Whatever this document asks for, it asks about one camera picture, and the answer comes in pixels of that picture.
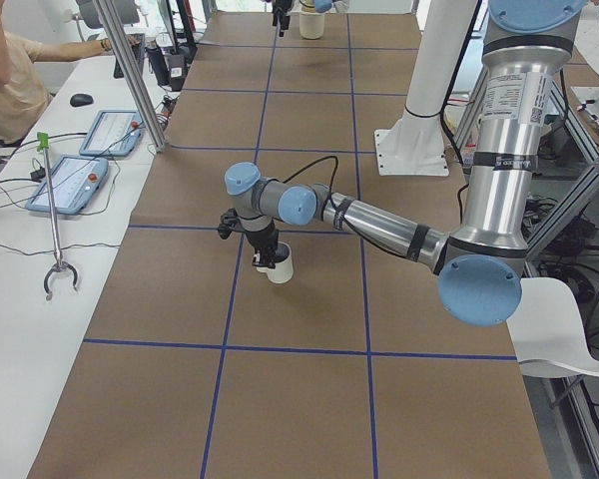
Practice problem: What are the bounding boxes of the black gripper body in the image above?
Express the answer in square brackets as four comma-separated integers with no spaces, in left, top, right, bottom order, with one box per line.
[272,0,293,15]
[247,224,279,255]

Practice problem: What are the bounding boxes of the white mug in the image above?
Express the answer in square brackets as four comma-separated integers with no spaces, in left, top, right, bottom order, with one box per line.
[256,241,294,284]

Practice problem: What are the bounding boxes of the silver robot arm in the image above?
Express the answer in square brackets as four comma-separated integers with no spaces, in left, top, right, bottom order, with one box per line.
[270,0,350,40]
[218,1,583,326]

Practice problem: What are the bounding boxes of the black water bottle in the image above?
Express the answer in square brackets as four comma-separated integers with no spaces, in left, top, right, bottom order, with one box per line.
[146,40,170,86]

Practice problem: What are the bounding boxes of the black keyboard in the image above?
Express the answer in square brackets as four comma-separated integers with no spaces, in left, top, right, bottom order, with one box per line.
[113,33,145,79]

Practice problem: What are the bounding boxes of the far blue teach pendant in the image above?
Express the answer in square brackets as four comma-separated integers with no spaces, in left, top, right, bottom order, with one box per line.
[79,110,144,157]

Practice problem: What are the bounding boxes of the blue teach pendant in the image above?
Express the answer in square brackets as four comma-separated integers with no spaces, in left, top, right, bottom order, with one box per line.
[79,110,144,157]
[51,155,109,216]

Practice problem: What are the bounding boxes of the near blue teach pendant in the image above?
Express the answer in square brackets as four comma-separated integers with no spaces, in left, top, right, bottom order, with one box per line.
[51,155,109,216]

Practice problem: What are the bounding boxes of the black computer mouse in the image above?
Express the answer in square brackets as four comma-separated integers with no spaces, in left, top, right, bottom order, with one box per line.
[69,93,94,108]

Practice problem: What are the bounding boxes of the metal reacher grabber tool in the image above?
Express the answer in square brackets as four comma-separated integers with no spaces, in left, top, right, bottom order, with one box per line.
[36,132,79,301]

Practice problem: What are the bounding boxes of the person in beige shirt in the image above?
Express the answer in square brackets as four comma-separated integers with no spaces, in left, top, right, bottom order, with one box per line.
[0,1,112,147]

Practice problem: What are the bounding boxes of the white chair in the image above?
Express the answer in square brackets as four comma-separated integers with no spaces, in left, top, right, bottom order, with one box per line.
[506,277,599,378]

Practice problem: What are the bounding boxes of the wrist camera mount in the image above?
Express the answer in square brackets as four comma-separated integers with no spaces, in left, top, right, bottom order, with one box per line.
[217,209,244,240]

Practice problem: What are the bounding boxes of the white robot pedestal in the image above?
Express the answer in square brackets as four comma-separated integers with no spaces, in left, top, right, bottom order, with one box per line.
[374,0,481,177]

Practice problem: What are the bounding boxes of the aluminium frame post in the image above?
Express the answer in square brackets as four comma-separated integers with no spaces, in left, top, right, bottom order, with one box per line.
[94,0,167,153]

